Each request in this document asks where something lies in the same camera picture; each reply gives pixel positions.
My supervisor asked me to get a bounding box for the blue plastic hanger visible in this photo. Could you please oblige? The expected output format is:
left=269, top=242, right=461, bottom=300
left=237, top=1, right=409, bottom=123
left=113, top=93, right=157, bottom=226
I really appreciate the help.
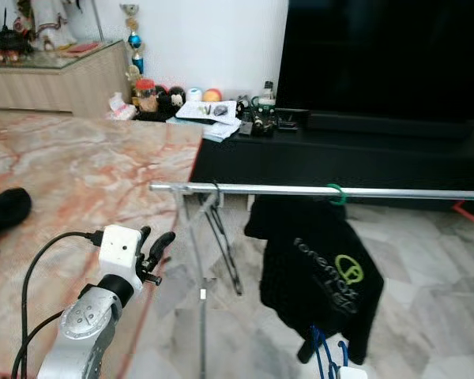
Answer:
left=310, top=324, right=351, bottom=379

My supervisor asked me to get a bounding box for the red plastic hanger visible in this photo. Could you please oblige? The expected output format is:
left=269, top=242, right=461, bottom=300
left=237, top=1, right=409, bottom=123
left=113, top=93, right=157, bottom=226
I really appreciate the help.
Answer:
left=450, top=201, right=474, bottom=231

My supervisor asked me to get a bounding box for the green plastic hanger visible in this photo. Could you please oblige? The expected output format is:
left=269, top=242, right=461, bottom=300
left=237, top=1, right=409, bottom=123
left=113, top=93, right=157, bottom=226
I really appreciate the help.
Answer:
left=325, top=183, right=349, bottom=207

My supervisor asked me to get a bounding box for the marble pattern folding table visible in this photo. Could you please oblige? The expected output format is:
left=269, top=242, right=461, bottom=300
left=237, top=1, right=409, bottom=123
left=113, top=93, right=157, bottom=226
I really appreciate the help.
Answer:
left=0, top=111, right=205, bottom=379

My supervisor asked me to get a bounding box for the tissue pack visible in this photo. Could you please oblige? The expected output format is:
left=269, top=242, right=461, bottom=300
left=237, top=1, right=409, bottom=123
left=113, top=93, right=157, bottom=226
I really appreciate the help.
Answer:
left=107, top=92, right=139, bottom=121

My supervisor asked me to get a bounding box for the stack of papers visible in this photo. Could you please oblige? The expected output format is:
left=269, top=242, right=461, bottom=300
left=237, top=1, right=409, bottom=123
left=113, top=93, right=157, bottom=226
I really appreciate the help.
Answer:
left=174, top=99, right=242, bottom=143

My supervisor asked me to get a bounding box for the red lidded jar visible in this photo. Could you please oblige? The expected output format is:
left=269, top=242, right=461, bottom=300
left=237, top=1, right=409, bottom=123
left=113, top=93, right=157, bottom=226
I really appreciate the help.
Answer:
left=134, top=79, right=159, bottom=114

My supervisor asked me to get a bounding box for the black plush toy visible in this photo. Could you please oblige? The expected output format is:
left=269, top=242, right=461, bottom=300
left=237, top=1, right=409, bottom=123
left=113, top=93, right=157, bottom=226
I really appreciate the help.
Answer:
left=156, top=85, right=187, bottom=111

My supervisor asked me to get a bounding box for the black cloth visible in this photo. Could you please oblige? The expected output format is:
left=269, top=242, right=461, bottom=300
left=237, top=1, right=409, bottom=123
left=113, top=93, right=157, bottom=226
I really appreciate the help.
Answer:
left=0, top=188, right=32, bottom=264

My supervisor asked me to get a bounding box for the black T-shirt green print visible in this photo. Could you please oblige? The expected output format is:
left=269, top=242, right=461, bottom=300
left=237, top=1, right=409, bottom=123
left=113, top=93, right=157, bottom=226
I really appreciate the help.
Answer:
left=245, top=195, right=386, bottom=366

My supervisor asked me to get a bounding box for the black electronic gadget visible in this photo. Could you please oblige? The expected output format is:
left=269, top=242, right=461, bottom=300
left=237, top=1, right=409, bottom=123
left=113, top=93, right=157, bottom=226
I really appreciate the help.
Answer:
left=239, top=107, right=309, bottom=139

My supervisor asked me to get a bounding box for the beige wooden sideboard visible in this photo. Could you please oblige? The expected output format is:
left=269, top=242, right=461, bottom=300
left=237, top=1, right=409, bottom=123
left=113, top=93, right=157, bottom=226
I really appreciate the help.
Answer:
left=0, top=39, right=135, bottom=119

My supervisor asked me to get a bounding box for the white bottle black cap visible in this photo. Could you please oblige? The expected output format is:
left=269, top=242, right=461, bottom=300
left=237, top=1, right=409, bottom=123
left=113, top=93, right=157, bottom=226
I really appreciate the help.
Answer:
left=260, top=81, right=277, bottom=108

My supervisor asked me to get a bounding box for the black TV cabinet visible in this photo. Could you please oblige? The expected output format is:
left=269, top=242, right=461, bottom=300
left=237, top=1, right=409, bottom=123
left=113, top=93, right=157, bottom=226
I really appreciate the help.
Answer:
left=134, top=109, right=474, bottom=212

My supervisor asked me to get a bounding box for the blue gold trophy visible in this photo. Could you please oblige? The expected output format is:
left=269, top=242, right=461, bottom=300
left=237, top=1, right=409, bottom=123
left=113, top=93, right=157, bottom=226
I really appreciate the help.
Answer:
left=120, top=4, right=145, bottom=76

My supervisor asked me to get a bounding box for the red tray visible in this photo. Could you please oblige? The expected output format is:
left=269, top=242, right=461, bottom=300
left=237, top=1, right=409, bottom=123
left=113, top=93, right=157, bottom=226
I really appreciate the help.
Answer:
left=59, top=41, right=101, bottom=56

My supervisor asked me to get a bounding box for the white figurine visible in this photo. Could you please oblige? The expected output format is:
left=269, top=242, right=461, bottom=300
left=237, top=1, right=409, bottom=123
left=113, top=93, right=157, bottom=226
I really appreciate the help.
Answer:
left=14, top=0, right=80, bottom=52

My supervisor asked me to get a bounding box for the black soundbar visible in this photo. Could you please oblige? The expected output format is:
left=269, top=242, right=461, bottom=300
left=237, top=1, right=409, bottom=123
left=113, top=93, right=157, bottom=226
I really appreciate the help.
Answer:
left=308, top=112, right=474, bottom=143

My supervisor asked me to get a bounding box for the black television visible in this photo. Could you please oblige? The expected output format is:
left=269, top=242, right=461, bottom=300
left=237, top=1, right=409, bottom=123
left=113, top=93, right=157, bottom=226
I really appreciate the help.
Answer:
left=275, top=0, right=474, bottom=123

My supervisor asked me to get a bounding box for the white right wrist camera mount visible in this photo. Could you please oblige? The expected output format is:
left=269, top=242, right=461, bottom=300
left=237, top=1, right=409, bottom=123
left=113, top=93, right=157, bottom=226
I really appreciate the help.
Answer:
left=337, top=366, right=369, bottom=379

